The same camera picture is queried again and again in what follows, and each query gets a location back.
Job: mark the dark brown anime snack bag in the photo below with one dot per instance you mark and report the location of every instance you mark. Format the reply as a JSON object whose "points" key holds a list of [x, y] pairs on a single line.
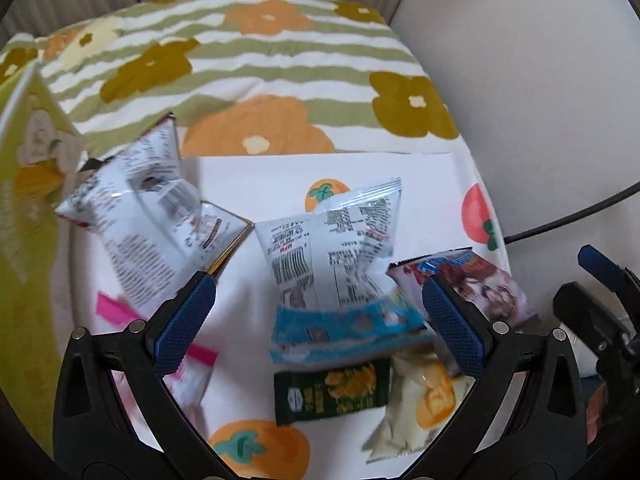
{"points": [[475, 279]]}

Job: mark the pink white marshmallow bag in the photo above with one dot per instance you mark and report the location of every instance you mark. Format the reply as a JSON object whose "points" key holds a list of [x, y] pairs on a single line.
{"points": [[186, 367]]}

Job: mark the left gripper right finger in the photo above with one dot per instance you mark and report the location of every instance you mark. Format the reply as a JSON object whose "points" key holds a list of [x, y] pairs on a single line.
{"points": [[524, 417]]}

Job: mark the white fruit print tablecloth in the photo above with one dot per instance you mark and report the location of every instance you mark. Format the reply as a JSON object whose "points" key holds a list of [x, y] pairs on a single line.
{"points": [[239, 267]]}

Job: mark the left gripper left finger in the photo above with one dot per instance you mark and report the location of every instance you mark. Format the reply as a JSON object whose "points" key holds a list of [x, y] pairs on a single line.
{"points": [[114, 417]]}

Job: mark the person right hand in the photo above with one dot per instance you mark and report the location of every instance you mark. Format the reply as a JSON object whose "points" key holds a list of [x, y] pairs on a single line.
{"points": [[594, 409]]}

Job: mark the green cardboard box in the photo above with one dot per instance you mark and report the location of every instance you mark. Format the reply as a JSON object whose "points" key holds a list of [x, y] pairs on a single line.
{"points": [[40, 155]]}

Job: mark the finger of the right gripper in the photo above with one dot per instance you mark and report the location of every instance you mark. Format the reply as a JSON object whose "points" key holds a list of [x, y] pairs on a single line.
{"points": [[604, 270]]}

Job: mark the blue white snack bag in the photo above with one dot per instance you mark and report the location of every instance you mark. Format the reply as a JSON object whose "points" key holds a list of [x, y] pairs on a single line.
{"points": [[336, 301]]}

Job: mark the floral striped blanket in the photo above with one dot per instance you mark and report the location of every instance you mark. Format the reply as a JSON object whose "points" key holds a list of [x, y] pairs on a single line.
{"points": [[242, 77]]}

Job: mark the cream cake snack bag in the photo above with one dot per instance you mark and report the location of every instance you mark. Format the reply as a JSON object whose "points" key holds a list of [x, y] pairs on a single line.
{"points": [[423, 397]]}

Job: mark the dark green cracker packet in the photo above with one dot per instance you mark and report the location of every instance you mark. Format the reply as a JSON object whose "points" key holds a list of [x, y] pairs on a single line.
{"points": [[323, 394]]}

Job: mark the white grey snack bag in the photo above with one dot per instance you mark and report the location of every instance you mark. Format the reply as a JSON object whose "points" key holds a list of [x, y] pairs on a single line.
{"points": [[152, 222]]}

